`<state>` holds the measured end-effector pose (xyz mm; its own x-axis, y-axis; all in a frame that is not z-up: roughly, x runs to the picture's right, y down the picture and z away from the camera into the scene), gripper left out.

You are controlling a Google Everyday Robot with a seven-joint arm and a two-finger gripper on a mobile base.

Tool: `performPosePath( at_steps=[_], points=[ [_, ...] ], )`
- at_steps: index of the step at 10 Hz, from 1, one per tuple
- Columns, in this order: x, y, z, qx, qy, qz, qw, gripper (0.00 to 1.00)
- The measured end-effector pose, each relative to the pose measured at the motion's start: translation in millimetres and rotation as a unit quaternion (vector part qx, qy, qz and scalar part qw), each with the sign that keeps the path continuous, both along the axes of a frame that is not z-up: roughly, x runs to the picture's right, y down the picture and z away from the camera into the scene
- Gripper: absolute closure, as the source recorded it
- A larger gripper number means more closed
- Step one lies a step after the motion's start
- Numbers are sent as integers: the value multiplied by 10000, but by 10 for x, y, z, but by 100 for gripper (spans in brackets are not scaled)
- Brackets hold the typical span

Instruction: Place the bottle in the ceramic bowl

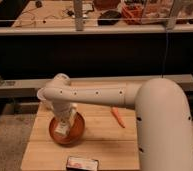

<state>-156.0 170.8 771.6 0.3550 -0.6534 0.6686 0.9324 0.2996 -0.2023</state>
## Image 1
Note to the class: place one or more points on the brown ceramic bowl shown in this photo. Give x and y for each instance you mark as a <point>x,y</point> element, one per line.
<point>76,131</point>

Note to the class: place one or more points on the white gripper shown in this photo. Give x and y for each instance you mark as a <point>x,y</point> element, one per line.
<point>65,115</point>

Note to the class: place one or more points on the orange carrot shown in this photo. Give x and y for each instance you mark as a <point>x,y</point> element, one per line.
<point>116,114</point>

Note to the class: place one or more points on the dark rectangular box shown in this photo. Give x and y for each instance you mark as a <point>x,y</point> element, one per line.
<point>81,164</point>

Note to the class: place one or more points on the orange basket on shelf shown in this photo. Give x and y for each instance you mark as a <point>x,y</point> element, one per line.
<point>132,14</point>

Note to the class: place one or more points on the black bowl on shelf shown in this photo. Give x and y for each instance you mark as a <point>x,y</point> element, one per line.
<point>109,17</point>

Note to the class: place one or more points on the wooden cutting board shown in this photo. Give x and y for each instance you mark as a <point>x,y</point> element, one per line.
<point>104,140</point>

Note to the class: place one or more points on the white vertical post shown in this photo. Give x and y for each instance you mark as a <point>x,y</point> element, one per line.
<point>78,14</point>

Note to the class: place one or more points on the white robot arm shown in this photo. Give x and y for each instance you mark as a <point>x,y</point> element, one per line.
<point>164,122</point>

